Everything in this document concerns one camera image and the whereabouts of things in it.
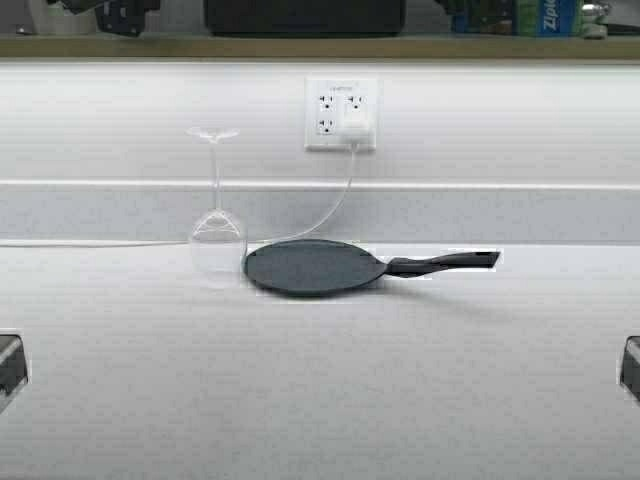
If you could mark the black cooking pot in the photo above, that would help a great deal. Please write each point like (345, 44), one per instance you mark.
(322, 19)

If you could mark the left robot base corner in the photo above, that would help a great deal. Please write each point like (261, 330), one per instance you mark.
(14, 368)

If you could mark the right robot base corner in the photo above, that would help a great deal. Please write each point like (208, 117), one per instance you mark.
(630, 368)

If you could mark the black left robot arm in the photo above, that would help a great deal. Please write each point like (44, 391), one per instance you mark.
(119, 17)

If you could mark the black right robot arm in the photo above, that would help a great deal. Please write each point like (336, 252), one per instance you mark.
(493, 17)

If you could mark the black flat crepe pan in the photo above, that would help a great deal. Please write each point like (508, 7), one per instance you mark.
(319, 268)

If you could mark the upside-down clear wine glass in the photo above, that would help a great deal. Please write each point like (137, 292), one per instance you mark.
(218, 241)

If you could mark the white power adapter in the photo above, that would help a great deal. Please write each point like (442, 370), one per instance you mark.
(355, 130)

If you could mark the green ziploc box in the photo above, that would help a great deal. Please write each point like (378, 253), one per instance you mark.
(547, 18)

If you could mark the silver knob lid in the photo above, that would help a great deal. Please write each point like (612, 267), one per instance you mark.
(593, 16)

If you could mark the white wall outlet plate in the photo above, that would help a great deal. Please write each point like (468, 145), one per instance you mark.
(327, 100)

